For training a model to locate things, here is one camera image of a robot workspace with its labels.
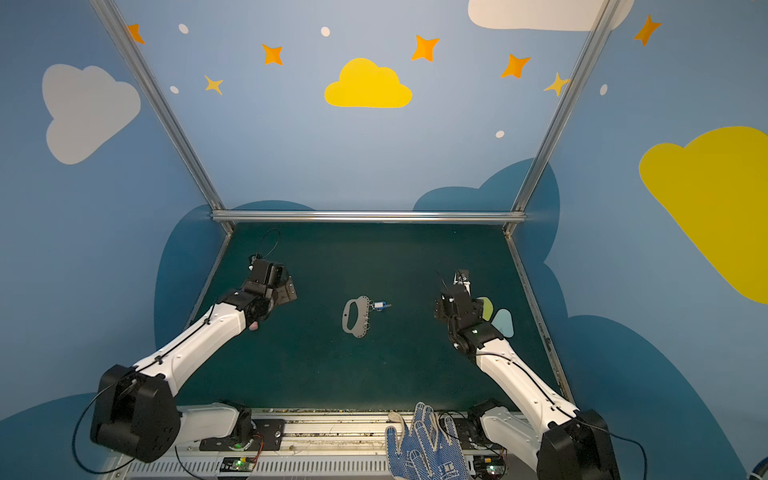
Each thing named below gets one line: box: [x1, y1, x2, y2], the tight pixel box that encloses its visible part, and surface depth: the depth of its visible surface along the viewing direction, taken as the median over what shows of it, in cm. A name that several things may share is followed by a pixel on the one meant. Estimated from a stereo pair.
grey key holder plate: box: [342, 296, 370, 339], surface depth 98 cm
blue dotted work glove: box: [385, 402, 469, 480], surface depth 73 cm
